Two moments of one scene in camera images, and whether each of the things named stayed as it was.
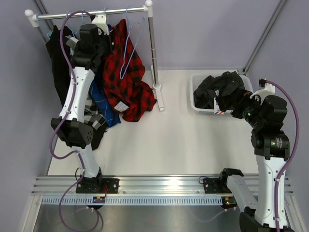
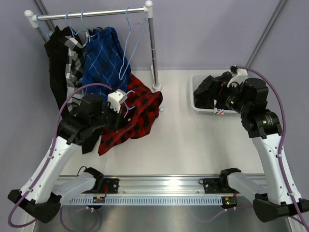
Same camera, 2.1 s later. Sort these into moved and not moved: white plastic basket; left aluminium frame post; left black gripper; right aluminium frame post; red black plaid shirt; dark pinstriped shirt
Moved: left black gripper; red black plaid shirt
Not moved: dark pinstriped shirt; right aluminium frame post; left aluminium frame post; white plastic basket
